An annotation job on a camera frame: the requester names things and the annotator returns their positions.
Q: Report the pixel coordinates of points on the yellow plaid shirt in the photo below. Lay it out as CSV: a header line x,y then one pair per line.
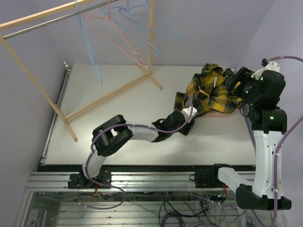
x,y
208,90

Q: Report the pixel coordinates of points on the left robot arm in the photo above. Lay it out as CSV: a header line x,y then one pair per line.
x,y
109,137

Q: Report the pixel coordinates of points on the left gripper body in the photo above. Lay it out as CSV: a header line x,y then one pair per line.
x,y
187,128

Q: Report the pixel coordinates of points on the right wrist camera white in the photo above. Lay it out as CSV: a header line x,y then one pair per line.
x,y
267,65

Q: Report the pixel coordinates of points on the blue hanger yellow shirt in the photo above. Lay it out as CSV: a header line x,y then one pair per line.
x,y
87,42

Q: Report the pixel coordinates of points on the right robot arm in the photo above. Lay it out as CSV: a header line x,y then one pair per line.
x,y
261,90

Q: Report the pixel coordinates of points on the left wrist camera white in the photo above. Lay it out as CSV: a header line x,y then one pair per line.
x,y
189,113

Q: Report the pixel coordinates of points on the metal hanging rod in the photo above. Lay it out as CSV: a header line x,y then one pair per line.
x,y
35,17

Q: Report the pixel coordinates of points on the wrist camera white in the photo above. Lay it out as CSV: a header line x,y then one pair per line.
x,y
189,113
267,65

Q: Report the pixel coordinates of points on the blue wire hanger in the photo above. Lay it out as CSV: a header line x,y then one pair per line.
x,y
154,21

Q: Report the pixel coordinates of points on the aluminium rail base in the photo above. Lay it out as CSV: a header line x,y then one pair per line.
x,y
123,178

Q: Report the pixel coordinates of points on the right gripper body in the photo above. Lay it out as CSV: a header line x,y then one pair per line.
x,y
245,88

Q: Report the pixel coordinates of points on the pink plastic basket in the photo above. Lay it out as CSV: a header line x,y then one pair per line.
x,y
218,114

